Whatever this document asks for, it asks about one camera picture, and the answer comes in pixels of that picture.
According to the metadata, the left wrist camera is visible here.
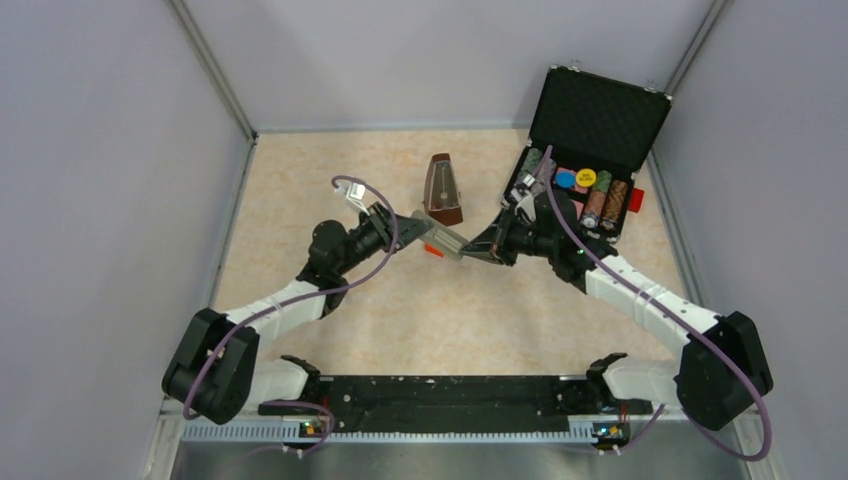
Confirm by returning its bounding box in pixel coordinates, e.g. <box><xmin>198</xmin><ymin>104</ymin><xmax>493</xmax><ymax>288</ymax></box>
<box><xmin>335</xmin><ymin>180</ymin><xmax>368</xmax><ymax>212</ymax></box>

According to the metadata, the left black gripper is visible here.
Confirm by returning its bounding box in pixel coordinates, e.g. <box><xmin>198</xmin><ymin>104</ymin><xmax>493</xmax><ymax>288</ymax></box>
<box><xmin>336</xmin><ymin>201</ymin><xmax>434</xmax><ymax>275</ymax></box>

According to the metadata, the blue chip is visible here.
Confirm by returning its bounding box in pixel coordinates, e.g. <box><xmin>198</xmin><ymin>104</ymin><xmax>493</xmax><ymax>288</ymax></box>
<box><xmin>554</xmin><ymin>169</ymin><xmax>576</xmax><ymax>189</ymax></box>

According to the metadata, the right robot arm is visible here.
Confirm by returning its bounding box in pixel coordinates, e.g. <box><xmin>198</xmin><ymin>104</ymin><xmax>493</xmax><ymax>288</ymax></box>
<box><xmin>461</xmin><ymin>199</ymin><xmax>773</xmax><ymax>431</ymax></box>

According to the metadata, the yellow big blind chip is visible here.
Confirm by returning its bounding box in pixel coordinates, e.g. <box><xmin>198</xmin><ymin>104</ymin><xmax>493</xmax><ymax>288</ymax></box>
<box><xmin>575</xmin><ymin>168</ymin><xmax>597</xmax><ymax>188</ymax></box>

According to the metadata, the brown wooden metronome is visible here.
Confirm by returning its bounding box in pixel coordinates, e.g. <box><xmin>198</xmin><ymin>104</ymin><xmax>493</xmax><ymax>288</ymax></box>
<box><xmin>423</xmin><ymin>152</ymin><xmax>464</xmax><ymax>226</ymax></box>

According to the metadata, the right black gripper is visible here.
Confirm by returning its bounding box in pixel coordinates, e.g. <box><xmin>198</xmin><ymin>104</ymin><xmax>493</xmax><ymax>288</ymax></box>
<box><xmin>461</xmin><ymin>205</ymin><xmax>557</xmax><ymax>267</ymax></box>

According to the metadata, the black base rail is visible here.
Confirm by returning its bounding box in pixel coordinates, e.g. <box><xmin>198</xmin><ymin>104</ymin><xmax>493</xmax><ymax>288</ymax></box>
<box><xmin>301</xmin><ymin>375</ymin><xmax>654</xmax><ymax>434</ymax></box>

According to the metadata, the pink card deck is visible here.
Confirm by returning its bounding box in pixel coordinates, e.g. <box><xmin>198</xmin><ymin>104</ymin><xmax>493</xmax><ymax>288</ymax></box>
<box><xmin>554</xmin><ymin>190</ymin><xmax>584</xmax><ymax>225</ymax></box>

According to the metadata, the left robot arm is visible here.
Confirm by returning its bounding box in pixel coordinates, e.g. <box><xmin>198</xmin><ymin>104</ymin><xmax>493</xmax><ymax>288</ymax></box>
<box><xmin>161</xmin><ymin>203</ymin><xmax>435</xmax><ymax>425</ymax></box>

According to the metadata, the orange red block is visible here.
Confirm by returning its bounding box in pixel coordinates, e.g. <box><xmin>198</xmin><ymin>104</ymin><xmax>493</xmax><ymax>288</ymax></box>
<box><xmin>424</xmin><ymin>244</ymin><xmax>444</xmax><ymax>258</ymax></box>

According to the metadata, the black poker chip case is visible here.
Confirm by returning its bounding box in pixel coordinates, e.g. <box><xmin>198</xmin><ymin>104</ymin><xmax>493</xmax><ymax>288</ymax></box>
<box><xmin>499</xmin><ymin>65</ymin><xmax>672</xmax><ymax>207</ymax></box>

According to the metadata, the red block behind case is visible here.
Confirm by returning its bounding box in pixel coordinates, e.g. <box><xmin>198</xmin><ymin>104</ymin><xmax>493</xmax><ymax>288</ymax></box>
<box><xmin>628</xmin><ymin>188</ymin><xmax>645</xmax><ymax>213</ymax></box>

